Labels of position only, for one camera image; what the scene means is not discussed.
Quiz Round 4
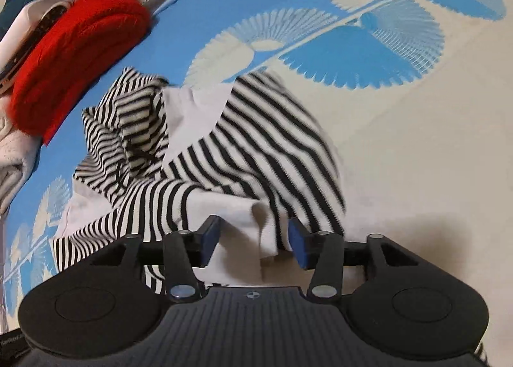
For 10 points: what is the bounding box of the white object with dark band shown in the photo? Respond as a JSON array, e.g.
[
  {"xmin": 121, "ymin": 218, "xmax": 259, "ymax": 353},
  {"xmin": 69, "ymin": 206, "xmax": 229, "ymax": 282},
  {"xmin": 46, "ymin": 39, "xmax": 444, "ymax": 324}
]
[{"xmin": 0, "ymin": 0, "xmax": 78, "ymax": 96}]

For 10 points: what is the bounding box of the blue white printed blanket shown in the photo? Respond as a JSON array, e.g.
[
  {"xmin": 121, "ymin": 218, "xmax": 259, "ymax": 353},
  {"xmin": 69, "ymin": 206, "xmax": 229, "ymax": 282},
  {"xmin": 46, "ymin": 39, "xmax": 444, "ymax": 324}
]
[{"xmin": 0, "ymin": 0, "xmax": 513, "ymax": 336}]

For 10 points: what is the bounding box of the black white striped garment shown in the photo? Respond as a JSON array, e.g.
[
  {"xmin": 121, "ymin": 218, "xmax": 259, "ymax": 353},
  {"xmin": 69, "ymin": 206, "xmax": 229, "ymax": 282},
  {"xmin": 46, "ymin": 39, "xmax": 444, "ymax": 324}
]
[{"xmin": 53, "ymin": 68, "xmax": 348, "ymax": 296}]

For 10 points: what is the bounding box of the red knit garment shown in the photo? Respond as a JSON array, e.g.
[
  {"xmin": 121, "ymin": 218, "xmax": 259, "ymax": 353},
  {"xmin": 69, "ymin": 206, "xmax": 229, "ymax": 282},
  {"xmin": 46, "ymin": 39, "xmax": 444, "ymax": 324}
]
[{"xmin": 7, "ymin": 0, "xmax": 152, "ymax": 146}]

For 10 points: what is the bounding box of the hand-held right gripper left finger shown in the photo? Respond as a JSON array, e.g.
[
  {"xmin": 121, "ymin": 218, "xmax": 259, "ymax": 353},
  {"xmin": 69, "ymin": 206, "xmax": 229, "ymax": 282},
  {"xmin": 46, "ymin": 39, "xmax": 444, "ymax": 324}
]
[{"xmin": 90, "ymin": 215, "xmax": 222, "ymax": 304}]

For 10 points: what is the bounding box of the white knit garment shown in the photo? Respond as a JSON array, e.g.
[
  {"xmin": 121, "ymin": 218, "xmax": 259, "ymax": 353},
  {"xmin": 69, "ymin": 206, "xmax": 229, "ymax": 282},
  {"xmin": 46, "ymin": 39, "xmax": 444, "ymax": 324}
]
[{"xmin": 0, "ymin": 110, "xmax": 46, "ymax": 213}]

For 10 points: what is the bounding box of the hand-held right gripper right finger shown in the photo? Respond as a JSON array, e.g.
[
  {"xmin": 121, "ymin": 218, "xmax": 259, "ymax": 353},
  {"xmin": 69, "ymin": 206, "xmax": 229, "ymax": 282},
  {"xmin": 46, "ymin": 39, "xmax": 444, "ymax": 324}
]
[{"xmin": 288, "ymin": 217, "xmax": 420, "ymax": 304}]

